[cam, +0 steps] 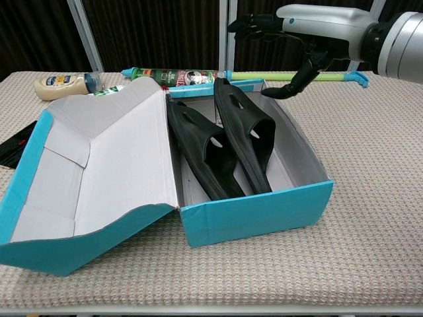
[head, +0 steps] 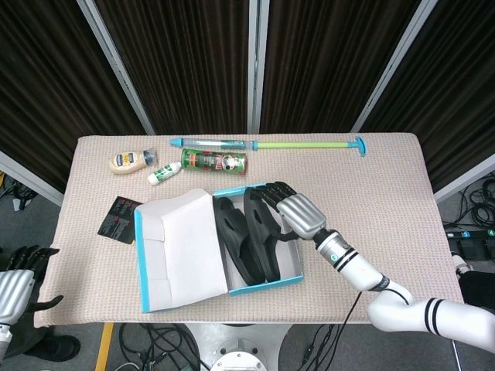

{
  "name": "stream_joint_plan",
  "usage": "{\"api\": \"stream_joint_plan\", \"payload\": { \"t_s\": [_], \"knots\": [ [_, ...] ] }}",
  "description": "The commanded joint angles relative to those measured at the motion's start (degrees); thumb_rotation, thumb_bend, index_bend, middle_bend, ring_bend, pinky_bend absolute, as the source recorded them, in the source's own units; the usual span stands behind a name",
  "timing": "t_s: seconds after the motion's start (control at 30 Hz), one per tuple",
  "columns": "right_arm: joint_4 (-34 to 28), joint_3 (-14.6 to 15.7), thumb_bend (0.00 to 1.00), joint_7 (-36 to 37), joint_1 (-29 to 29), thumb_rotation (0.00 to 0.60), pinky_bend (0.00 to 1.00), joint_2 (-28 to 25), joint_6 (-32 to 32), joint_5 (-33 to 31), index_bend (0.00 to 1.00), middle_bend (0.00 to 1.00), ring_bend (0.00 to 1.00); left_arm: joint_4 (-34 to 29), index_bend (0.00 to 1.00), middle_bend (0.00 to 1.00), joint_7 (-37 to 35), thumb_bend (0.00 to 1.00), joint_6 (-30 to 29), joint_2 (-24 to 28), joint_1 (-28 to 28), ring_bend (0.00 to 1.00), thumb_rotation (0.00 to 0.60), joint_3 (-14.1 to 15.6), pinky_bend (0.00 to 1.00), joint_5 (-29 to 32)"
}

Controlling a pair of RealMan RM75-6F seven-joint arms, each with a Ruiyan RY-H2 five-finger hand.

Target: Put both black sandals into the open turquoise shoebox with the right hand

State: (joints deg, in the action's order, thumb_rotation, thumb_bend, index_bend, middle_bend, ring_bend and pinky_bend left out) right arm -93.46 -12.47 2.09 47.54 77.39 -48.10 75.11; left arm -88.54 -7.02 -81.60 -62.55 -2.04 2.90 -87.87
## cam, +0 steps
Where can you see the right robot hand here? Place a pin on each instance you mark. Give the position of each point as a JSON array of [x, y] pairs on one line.
[[317, 23]]

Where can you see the black slipper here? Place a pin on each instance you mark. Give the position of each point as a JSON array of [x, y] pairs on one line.
[[195, 138], [241, 122]]

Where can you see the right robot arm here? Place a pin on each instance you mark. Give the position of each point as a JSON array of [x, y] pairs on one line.
[[403, 46]]

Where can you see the light blue shoe box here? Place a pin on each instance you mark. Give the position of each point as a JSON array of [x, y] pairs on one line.
[[257, 218]]

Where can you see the blue green water pump toy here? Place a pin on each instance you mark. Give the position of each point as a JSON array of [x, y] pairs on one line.
[[257, 76]]

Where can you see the green chips can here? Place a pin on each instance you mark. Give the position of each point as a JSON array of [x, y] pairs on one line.
[[155, 75]]

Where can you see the beige woven table cloth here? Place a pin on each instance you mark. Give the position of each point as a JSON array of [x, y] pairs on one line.
[[363, 198]]

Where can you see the small white green bottle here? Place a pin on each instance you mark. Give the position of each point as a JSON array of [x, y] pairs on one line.
[[110, 90]]

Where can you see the mayonnaise squeeze bottle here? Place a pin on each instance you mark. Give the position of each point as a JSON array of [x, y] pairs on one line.
[[56, 86]]

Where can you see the black printed card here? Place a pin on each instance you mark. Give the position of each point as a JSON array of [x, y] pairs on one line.
[[13, 148]]

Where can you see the aluminium partition post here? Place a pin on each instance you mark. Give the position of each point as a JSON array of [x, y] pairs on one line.
[[84, 36], [224, 10], [378, 6]]

